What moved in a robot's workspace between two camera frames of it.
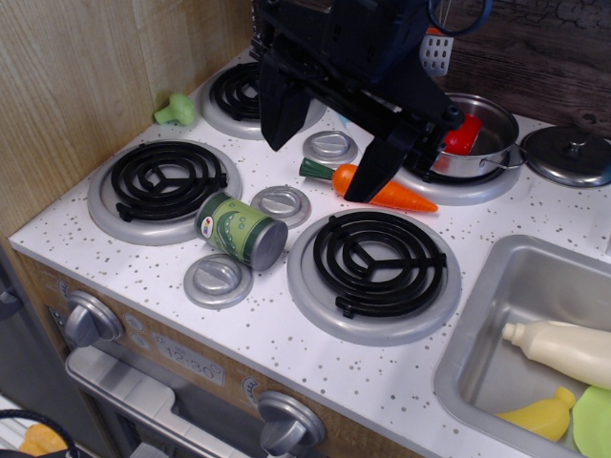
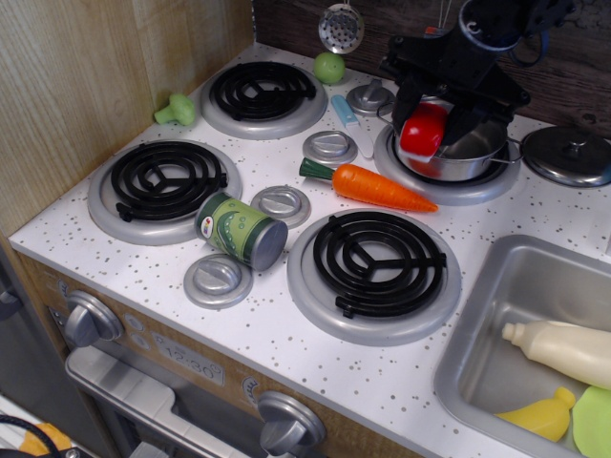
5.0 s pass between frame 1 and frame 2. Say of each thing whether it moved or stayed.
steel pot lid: stayed
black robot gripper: moved
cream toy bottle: stayed
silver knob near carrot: stayed
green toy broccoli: stayed
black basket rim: moved
